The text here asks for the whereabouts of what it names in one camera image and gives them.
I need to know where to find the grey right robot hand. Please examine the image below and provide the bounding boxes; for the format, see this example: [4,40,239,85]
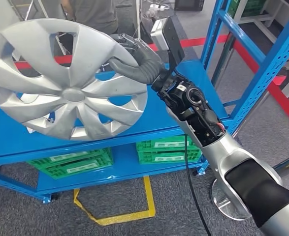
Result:
[108,32,157,82]

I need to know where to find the silver wheel hubcap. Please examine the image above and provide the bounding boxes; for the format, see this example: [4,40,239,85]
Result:
[0,18,148,141]

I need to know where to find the blue metal shelf rack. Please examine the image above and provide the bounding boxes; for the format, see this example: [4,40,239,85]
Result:
[0,0,289,204]

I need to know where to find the white power strip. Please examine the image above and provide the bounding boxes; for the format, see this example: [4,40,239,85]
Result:
[150,3,169,11]

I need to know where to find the person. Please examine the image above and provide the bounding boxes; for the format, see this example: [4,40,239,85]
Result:
[61,0,119,36]

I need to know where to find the black microwave oven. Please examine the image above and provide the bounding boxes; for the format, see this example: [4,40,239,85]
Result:
[175,0,205,12]

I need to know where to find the green plastic crate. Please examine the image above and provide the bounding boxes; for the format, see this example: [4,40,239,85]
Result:
[136,135,203,165]
[27,147,113,180]

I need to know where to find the green crate stack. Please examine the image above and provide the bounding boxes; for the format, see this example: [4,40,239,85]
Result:
[229,0,267,19]

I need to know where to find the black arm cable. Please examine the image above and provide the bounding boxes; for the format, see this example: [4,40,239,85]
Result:
[184,133,212,236]

